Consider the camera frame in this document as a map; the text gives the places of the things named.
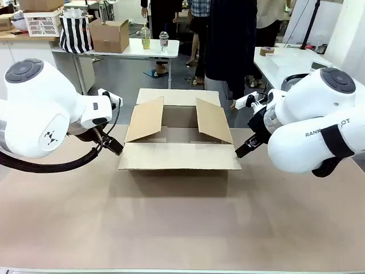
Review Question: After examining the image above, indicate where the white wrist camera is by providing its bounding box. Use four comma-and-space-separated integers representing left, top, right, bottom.
98, 88, 124, 108
233, 91, 270, 111

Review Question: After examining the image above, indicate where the person in black hoodie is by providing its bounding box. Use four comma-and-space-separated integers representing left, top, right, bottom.
204, 0, 259, 100

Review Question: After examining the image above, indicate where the small white display device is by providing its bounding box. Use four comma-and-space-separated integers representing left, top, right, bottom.
310, 61, 333, 71

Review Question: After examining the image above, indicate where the small open cardboard box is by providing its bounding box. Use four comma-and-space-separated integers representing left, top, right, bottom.
89, 18, 130, 54

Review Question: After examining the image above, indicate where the clear domed lid cup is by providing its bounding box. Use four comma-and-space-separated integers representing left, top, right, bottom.
159, 31, 169, 54

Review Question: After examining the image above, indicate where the person in white top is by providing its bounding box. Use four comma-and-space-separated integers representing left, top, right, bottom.
245, 0, 289, 88

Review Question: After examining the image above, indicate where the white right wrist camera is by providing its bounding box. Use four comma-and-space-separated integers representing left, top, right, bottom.
233, 91, 270, 111

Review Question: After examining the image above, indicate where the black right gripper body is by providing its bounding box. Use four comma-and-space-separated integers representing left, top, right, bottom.
247, 107, 273, 143

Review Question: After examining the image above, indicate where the green drink plastic cup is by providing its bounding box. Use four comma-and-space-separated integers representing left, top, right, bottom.
140, 24, 151, 50

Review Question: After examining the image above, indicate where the teal floor mat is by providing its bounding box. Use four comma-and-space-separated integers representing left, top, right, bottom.
143, 68, 169, 78

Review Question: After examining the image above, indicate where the person in plaid shirt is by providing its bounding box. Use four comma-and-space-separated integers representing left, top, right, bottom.
186, 0, 213, 86

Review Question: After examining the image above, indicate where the white plastic basket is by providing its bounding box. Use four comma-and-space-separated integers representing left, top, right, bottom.
23, 10, 62, 37

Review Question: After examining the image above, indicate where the small flat brown box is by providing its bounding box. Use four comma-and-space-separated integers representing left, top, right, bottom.
0, 14, 15, 31

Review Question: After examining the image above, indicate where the person in black clothes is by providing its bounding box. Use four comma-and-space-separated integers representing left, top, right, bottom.
140, 0, 183, 76

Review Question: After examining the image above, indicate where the cardboard box on shelf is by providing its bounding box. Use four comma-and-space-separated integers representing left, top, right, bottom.
18, 0, 66, 13

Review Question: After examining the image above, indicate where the large brown cardboard box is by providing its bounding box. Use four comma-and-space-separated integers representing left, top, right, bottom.
117, 87, 242, 172

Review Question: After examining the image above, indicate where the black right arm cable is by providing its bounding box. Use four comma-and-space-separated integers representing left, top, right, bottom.
311, 156, 342, 178

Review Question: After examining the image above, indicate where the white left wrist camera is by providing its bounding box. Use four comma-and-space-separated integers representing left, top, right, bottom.
98, 88, 124, 108

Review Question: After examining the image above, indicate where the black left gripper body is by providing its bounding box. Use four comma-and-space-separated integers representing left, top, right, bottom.
67, 122, 111, 143

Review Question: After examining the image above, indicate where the black white striped bag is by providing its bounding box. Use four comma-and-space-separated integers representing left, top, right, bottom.
59, 13, 94, 54

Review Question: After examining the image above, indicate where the white table with cups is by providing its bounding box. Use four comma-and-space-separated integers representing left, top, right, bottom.
51, 38, 181, 89

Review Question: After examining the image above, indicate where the black tripod stand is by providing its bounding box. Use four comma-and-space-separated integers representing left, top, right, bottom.
301, 0, 322, 51

